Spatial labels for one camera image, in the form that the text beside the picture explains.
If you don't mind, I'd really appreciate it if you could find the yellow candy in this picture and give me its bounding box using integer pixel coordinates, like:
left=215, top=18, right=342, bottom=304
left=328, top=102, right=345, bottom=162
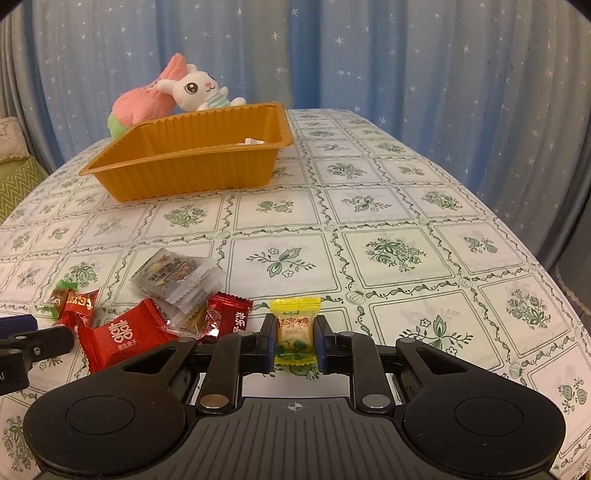
left=270, top=297, right=322, bottom=367

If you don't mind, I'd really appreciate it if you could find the large red candy packet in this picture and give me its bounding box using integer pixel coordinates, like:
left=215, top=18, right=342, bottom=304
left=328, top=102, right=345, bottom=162
left=78, top=298, right=180, bottom=375

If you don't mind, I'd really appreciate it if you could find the dark red candy packet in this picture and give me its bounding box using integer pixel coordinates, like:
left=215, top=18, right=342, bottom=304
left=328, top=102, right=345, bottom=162
left=198, top=292, right=254, bottom=345

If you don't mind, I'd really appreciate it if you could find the clear packet with brown snack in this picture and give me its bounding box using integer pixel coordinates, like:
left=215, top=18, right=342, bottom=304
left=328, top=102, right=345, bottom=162
left=163, top=302, right=209, bottom=341

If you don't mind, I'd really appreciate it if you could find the blue starry curtain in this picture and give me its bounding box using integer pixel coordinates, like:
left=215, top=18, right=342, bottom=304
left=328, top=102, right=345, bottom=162
left=28, top=0, right=591, bottom=278

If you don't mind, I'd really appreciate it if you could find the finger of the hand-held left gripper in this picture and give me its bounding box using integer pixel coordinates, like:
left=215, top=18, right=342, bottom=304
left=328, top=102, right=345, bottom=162
left=0, top=315, right=36, bottom=332
left=0, top=326, right=75, bottom=367

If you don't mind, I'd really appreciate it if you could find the grey fabric with lace trim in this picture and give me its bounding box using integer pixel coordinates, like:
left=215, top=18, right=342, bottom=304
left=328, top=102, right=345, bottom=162
left=551, top=257, right=591, bottom=320

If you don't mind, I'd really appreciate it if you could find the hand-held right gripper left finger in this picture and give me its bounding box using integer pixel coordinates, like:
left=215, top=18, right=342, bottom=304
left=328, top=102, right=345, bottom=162
left=110, top=315, right=278, bottom=415

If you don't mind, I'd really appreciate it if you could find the pink star plush toy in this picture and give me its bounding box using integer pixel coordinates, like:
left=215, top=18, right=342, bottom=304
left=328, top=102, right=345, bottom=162
left=107, top=53, right=186, bottom=140

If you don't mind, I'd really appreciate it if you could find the small red twisted candy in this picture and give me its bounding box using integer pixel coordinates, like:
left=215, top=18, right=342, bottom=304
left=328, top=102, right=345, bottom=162
left=59, top=288, right=101, bottom=329

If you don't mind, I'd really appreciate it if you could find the grey curtain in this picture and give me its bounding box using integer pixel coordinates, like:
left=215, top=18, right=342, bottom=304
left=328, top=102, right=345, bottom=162
left=0, top=18, right=61, bottom=172

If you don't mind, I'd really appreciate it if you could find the clear empty-looking snack packet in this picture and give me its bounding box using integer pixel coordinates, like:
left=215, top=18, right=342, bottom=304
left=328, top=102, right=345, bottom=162
left=154, top=264, right=227, bottom=325

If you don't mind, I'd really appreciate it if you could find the beige cushion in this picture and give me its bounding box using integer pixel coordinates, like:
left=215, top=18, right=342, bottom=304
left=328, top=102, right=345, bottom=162
left=0, top=115, right=29, bottom=161

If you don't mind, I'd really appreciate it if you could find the orange plastic tray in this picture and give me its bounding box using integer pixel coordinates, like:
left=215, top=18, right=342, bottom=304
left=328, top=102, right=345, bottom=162
left=78, top=102, right=294, bottom=203

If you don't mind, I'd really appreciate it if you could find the white bunny plush toy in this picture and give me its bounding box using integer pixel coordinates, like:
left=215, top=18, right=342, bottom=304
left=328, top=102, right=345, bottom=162
left=156, top=64, right=246, bottom=113

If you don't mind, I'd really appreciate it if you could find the small green and red candy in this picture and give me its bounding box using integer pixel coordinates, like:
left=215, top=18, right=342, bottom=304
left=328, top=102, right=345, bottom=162
left=48, top=285, right=71, bottom=320

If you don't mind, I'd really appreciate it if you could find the clear packet with dark print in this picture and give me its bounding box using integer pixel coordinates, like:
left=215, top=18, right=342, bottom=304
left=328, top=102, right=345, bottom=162
left=130, top=248, right=219, bottom=297

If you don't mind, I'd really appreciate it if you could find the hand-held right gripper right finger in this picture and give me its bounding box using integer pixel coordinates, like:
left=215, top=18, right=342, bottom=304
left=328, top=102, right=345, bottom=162
left=314, top=315, right=483, bottom=415

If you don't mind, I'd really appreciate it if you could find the green zigzag cushion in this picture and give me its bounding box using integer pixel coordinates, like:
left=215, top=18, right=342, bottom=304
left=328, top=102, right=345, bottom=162
left=0, top=156, right=50, bottom=219

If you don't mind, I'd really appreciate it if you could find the green floral tablecloth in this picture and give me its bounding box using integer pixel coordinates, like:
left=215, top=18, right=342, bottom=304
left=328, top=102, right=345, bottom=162
left=0, top=108, right=591, bottom=480

